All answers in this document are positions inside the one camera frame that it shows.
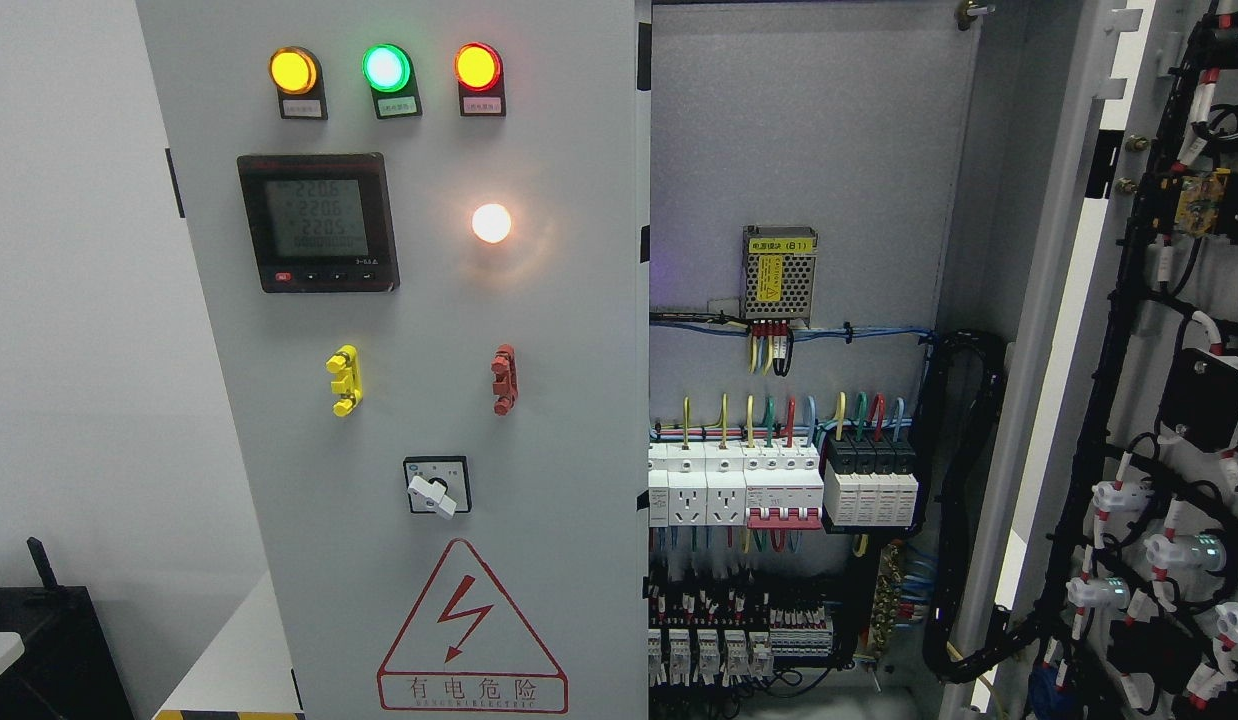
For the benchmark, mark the grey cabinet door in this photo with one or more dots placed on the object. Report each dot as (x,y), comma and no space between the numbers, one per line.
(562,142)
(1090,564)

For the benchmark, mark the red indicator lamp left door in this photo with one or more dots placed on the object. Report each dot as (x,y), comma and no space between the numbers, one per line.
(478,67)

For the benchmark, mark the green indicator lamp left door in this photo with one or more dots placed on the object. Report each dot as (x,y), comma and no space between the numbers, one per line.
(387,68)

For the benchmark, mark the metal mesh power supply module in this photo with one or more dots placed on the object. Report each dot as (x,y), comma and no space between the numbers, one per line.
(779,267)

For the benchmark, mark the white glowing indicator lamp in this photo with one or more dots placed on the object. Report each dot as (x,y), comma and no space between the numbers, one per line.
(491,222)

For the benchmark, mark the white socket breaker row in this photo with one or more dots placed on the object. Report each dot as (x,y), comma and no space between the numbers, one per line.
(759,486)

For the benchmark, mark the black surge protector block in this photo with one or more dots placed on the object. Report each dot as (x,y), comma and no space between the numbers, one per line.
(869,485)

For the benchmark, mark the lower white breaker relay row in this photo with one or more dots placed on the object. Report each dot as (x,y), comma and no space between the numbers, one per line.
(718,636)

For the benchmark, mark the red electric hazard warning sticker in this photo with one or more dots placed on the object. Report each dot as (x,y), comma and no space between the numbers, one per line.
(466,646)

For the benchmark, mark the black digital power meter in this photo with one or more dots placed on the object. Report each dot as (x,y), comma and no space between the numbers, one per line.
(320,223)

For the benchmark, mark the yellow indicator lamp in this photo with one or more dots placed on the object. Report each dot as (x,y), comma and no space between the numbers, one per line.
(294,71)

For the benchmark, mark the black equipment box at left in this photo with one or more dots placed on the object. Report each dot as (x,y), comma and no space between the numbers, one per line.
(66,669)

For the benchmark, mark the red terminal post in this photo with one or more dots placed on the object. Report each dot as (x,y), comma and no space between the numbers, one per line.
(505,385)

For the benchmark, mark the white rotary selector switch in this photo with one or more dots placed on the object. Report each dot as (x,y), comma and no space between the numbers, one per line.
(438,484)

